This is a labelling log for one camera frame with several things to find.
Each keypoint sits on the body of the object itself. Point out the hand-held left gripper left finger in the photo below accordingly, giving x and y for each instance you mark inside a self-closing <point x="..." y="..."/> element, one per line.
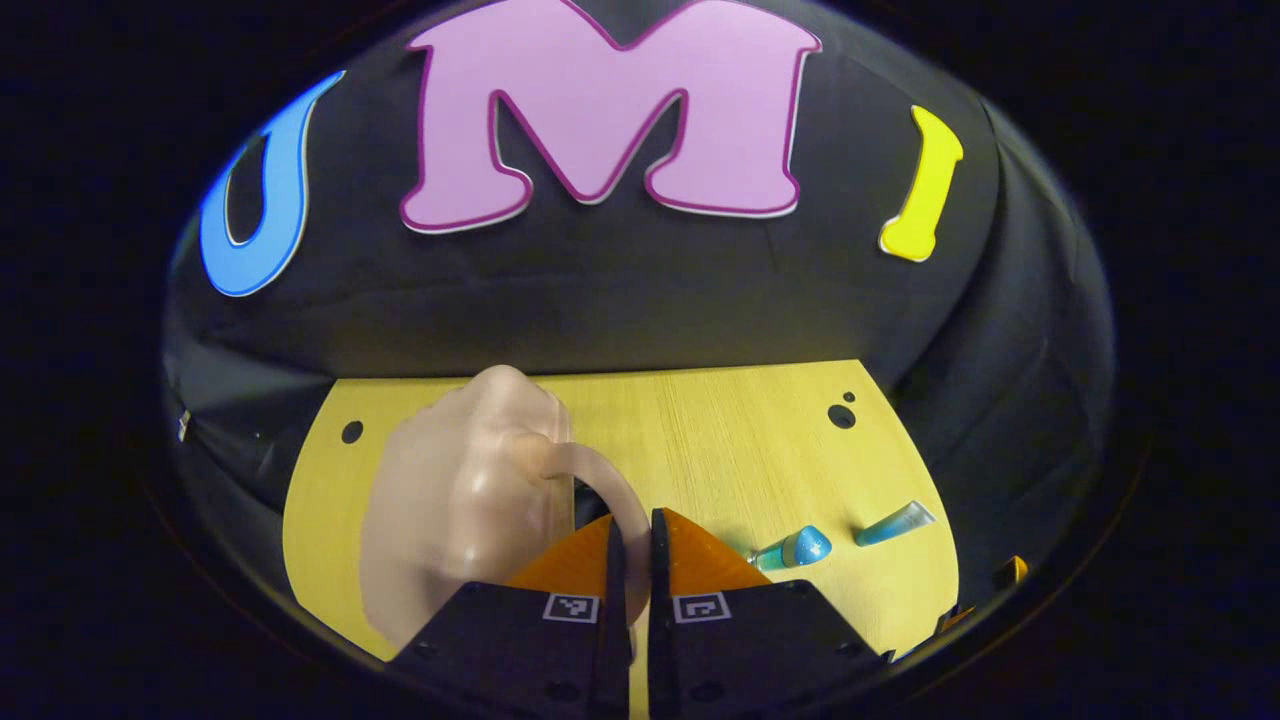
<point x="615" y="600"/>

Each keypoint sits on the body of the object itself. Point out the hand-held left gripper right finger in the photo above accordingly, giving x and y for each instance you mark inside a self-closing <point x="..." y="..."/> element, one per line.
<point x="658" y="620"/>

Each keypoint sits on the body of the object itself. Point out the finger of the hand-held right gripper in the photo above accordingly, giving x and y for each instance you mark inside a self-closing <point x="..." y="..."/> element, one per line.
<point x="1012" y="572"/>
<point x="955" y="620"/>

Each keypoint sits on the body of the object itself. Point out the blue and white tube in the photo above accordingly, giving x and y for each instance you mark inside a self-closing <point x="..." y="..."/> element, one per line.
<point x="890" y="525"/>

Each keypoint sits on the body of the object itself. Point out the small blue cap bottle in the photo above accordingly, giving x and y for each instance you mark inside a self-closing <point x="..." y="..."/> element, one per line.
<point x="805" y="548"/>

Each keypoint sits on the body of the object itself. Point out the pink suitcase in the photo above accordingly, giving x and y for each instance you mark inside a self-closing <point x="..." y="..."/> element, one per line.
<point x="450" y="500"/>

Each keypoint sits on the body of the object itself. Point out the black backdrop cloth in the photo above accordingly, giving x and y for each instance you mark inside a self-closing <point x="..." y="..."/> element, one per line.
<point x="650" y="290"/>

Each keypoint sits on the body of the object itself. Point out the silver clip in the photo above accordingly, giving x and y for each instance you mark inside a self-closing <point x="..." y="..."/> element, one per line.
<point x="185" y="426"/>

